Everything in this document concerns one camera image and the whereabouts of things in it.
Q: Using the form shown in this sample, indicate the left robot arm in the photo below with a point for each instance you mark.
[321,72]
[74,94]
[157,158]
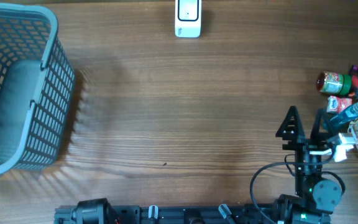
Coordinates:
[97,211]

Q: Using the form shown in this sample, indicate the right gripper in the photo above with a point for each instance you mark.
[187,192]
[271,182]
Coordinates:
[306,144]

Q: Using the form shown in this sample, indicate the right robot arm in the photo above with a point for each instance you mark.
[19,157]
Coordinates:
[317,192]

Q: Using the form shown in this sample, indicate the grey plastic shopping basket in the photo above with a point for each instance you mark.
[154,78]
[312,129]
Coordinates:
[36,87]

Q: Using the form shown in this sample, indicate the white barcode scanner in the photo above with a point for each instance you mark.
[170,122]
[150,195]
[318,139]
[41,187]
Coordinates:
[188,18]

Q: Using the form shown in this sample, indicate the red white snack packet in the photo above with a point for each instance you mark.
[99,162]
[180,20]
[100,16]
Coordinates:
[336,104]

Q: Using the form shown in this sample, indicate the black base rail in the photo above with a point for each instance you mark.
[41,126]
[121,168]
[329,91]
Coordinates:
[246,214]

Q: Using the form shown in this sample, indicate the green lidded jar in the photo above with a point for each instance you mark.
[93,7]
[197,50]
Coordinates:
[333,83]

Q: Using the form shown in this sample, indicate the blue mouthwash bottle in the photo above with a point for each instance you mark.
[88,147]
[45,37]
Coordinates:
[344,117]

